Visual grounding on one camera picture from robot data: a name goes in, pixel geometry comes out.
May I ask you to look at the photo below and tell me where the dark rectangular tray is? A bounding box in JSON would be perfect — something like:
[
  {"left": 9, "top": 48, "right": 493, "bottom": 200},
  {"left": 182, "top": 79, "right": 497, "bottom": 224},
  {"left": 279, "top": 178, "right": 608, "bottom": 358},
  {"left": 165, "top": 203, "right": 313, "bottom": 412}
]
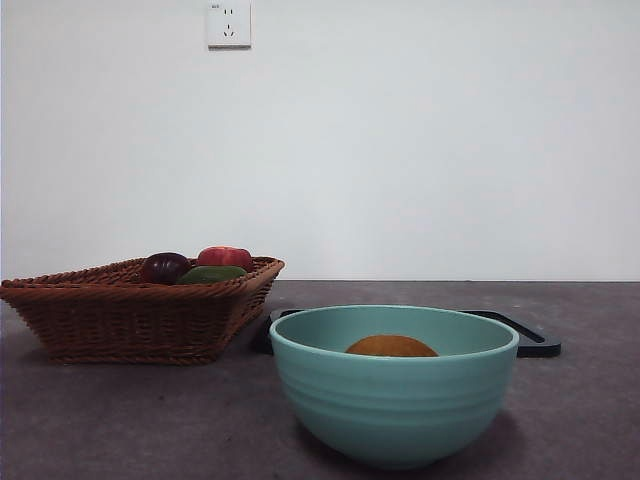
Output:
[{"left": 252, "top": 308, "right": 562, "bottom": 359}]

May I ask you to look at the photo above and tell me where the red apple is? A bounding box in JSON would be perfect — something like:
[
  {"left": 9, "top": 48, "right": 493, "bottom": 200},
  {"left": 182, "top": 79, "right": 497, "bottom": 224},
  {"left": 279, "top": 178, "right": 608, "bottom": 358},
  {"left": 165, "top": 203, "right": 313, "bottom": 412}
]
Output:
[{"left": 196, "top": 245, "right": 255, "bottom": 273}]

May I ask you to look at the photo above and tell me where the brown kiwifruit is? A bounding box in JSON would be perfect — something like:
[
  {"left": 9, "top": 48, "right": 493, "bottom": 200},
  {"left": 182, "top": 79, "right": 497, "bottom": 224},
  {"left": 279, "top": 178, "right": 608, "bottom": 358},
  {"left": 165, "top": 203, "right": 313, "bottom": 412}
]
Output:
[{"left": 344, "top": 333, "right": 440, "bottom": 358}]

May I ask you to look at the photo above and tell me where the dark purple plum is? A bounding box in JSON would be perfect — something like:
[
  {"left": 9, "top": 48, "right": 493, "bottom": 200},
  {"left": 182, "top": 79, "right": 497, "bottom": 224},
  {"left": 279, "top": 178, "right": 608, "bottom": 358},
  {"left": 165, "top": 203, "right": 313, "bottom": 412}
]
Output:
[{"left": 141, "top": 251, "right": 193, "bottom": 285}]

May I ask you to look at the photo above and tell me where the white wall socket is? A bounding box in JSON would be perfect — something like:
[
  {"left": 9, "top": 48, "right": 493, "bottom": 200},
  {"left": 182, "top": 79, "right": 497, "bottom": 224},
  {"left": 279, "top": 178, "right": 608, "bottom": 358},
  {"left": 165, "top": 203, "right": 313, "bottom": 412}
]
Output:
[{"left": 207, "top": 1, "right": 253, "bottom": 50}]

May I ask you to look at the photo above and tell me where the green avocado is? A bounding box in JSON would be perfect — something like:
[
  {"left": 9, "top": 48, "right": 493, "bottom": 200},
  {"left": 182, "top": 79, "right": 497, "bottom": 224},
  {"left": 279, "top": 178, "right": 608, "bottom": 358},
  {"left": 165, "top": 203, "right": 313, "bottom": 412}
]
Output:
[{"left": 174, "top": 264, "right": 249, "bottom": 286}]

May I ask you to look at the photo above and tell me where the teal ribbed bowl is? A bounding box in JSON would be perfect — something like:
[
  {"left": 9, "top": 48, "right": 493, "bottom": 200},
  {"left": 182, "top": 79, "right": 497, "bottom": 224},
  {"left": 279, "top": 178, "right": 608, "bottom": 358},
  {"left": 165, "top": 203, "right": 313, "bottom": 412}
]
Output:
[{"left": 268, "top": 303, "right": 521, "bottom": 470}]

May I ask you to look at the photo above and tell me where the brown wicker basket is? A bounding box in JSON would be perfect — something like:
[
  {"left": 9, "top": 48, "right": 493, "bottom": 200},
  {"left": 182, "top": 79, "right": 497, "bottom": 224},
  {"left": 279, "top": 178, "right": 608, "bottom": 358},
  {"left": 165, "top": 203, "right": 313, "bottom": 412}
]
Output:
[{"left": 0, "top": 255, "right": 286, "bottom": 365}]

